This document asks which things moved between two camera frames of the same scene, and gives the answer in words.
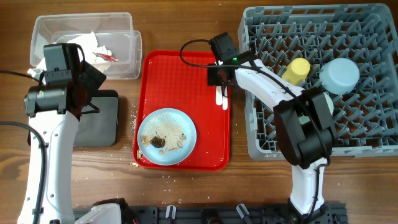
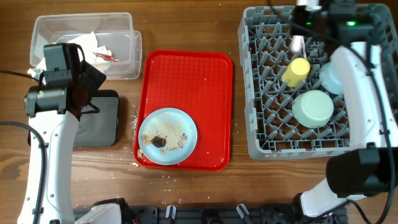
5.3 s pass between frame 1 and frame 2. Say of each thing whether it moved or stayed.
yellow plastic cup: stayed
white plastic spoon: moved
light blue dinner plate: stayed
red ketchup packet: stayed
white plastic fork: moved
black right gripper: moved
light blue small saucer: stayed
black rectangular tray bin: stayed
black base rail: stayed
